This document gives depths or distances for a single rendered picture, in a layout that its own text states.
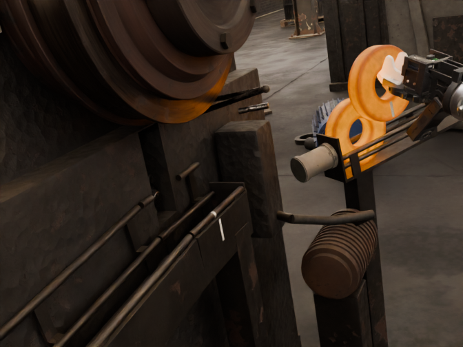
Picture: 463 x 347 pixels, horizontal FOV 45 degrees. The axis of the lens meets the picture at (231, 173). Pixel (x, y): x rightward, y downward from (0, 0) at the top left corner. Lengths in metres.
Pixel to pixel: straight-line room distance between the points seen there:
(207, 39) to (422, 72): 0.46
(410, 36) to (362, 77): 2.43
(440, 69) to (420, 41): 2.43
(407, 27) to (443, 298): 1.99
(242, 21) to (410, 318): 1.25
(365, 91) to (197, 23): 0.50
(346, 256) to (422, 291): 0.87
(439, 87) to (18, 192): 0.74
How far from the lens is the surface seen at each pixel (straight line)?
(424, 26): 3.50
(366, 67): 1.15
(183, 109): 0.85
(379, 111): 1.18
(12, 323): 0.73
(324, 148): 1.24
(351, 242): 1.20
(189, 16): 0.73
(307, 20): 9.78
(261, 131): 1.09
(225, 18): 0.84
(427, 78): 1.08
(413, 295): 1.99
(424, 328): 1.83
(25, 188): 0.75
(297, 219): 1.14
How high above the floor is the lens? 1.07
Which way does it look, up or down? 19 degrees down
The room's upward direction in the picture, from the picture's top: 10 degrees counter-clockwise
